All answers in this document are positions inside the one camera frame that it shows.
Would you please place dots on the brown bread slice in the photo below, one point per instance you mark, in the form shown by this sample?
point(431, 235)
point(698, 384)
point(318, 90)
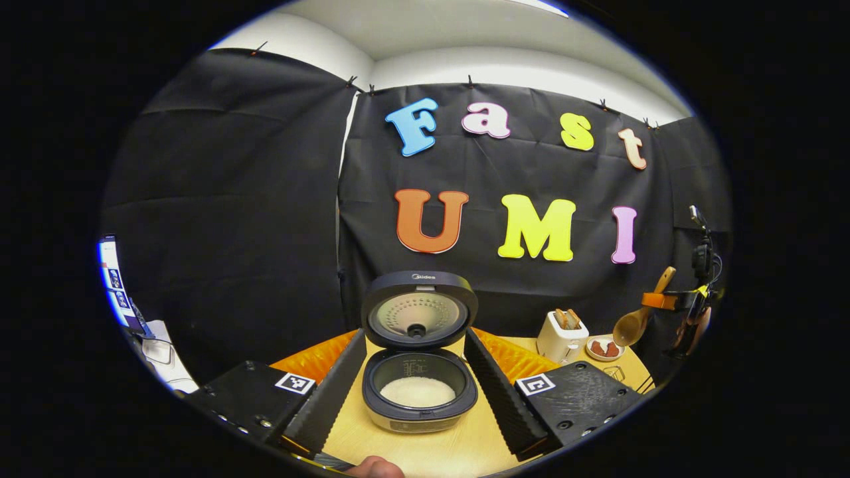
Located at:
point(573, 318)
point(561, 319)

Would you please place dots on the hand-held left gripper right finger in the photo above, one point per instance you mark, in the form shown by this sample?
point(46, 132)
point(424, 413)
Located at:
point(501, 398)

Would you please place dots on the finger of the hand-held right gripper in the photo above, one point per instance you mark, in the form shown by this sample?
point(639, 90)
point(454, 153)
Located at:
point(684, 299)

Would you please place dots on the white rice portion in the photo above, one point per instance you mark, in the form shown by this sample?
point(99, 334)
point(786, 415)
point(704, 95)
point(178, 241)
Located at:
point(418, 392)

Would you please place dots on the black camera stand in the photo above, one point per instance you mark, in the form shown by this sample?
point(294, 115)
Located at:
point(696, 216)

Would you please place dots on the dark grey rice cooker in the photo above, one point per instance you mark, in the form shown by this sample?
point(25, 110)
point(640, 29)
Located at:
point(418, 292)

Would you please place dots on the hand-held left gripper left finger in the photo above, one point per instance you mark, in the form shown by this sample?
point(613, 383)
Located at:
point(329, 398)

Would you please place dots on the wooden spoon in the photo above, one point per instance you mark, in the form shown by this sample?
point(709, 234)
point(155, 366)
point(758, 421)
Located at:
point(627, 326)

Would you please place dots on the white toaster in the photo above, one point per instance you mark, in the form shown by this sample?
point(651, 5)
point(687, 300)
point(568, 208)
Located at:
point(558, 345)

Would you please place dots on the computer monitor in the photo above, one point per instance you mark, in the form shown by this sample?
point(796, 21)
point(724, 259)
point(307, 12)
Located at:
point(116, 285)

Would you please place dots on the ceiling light panel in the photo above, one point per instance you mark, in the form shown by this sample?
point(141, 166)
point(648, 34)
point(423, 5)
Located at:
point(541, 6)

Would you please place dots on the small plate of red pieces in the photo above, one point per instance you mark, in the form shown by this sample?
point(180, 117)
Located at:
point(604, 348)

